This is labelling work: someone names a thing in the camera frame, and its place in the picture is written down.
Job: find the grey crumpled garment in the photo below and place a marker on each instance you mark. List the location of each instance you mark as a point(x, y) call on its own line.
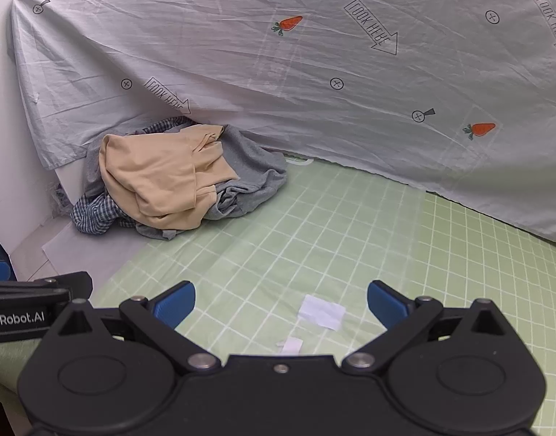
point(255, 177)

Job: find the white paper sheet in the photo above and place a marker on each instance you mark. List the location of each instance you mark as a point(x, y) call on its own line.
point(78, 250)

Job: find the small white tape piece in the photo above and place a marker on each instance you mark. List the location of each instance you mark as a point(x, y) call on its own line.
point(292, 345)

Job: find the large white tape piece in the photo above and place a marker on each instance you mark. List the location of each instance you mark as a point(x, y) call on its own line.
point(322, 311)

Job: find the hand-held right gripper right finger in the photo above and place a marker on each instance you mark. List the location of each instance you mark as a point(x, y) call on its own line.
point(387, 303)

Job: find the blue plaid shirt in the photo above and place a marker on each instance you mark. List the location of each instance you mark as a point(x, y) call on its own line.
point(94, 218)

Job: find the beige long-sleeve shirt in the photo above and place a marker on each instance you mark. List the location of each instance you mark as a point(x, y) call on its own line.
point(160, 177)

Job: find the green grid mat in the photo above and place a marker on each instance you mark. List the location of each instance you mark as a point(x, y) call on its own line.
point(282, 236)

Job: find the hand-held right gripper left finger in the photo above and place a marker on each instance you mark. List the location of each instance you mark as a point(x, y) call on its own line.
point(175, 303)

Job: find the grey printed bed sheet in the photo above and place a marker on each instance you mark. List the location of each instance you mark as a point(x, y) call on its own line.
point(259, 77)

